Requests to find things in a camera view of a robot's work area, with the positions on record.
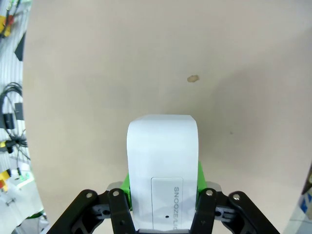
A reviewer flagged black cable bundle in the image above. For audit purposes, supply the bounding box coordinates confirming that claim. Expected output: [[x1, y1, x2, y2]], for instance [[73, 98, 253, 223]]
[[0, 82, 32, 161]]

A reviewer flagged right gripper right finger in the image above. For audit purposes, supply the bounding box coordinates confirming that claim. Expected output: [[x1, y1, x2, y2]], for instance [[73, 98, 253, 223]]
[[190, 160, 280, 234]]

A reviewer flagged white digital alarm clock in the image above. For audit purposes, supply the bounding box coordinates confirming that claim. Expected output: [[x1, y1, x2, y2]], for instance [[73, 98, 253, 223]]
[[126, 114, 201, 231]]

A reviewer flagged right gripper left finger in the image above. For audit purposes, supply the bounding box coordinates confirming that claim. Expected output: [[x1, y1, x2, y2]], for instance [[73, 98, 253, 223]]
[[50, 174, 137, 234]]

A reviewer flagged yellow emergency stop box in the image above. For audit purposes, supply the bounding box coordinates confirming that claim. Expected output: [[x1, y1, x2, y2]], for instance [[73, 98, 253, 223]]
[[0, 15, 13, 38], [0, 170, 12, 193]]

